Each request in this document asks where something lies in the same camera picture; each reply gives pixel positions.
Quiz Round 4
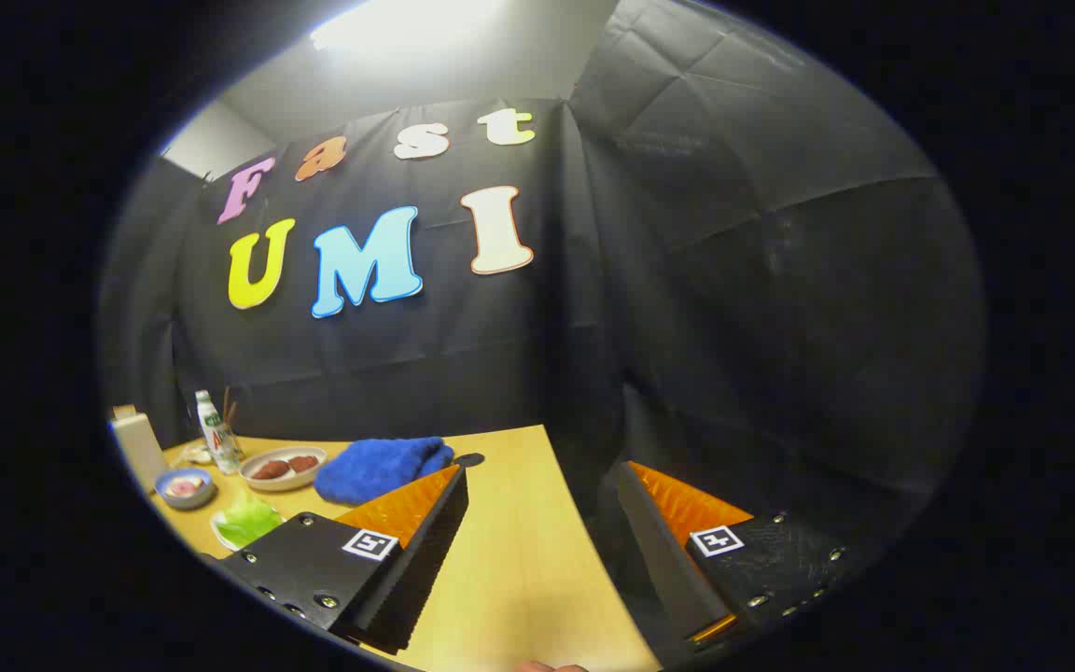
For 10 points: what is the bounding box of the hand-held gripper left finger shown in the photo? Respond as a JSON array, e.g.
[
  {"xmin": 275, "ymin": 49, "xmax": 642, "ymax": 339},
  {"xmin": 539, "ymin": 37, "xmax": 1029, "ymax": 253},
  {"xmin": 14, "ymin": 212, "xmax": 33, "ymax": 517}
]
[{"xmin": 218, "ymin": 464, "xmax": 470, "ymax": 655}]

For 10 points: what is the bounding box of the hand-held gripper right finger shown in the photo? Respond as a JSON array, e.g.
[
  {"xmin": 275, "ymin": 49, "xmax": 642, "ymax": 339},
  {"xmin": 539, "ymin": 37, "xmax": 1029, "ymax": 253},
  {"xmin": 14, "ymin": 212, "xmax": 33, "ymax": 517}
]
[{"xmin": 612, "ymin": 459, "xmax": 862, "ymax": 647}]

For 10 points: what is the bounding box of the green lettuce leaf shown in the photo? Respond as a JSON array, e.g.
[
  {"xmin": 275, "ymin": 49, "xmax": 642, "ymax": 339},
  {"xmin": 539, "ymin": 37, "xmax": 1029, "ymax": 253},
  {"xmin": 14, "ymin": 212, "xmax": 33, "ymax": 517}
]
[{"xmin": 217, "ymin": 493, "xmax": 285, "ymax": 550}]

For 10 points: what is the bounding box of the blue folded towel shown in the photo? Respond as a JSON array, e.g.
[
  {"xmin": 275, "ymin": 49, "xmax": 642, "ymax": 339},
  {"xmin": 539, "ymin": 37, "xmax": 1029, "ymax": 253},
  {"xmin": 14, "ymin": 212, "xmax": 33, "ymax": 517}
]
[{"xmin": 314, "ymin": 437, "xmax": 455, "ymax": 507}]

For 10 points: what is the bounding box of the cream round meat plate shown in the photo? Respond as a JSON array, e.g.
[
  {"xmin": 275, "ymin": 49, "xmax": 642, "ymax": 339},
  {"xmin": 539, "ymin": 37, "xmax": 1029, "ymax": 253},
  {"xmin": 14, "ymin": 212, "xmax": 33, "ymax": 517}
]
[{"xmin": 239, "ymin": 446, "xmax": 328, "ymax": 493}]

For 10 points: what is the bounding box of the white square plate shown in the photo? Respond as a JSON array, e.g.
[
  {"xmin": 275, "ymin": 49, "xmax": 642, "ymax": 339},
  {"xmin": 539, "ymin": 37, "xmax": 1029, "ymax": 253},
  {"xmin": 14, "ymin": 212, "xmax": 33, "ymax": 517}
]
[{"xmin": 211, "ymin": 509, "xmax": 286, "ymax": 552}]

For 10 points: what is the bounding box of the white green drink bottle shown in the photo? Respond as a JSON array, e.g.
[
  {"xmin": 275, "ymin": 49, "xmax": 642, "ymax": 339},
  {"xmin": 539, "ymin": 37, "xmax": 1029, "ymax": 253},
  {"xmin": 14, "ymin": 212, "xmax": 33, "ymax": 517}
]
[{"xmin": 195, "ymin": 390, "xmax": 242, "ymax": 475}]

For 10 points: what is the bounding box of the blue round plate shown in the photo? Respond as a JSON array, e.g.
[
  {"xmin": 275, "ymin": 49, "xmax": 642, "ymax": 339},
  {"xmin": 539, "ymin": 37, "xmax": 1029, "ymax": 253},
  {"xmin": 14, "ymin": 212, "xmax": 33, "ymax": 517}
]
[{"xmin": 154, "ymin": 468, "xmax": 216, "ymax": 511}]

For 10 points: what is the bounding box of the black backdrop cloth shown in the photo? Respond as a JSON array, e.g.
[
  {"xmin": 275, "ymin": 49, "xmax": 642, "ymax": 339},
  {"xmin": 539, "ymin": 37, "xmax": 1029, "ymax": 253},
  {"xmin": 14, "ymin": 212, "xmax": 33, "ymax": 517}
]
[{"xmin": 97, "ymin": 0, "xmax": 986, "ymax": 598}]

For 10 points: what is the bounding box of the cream white toaster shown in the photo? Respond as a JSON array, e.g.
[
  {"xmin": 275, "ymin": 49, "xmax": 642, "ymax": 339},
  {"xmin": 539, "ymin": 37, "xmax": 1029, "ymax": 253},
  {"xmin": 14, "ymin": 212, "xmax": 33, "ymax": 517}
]
[{"xmin": 111, "ymin": 411, "xmax": 170, "ymax": 496}]

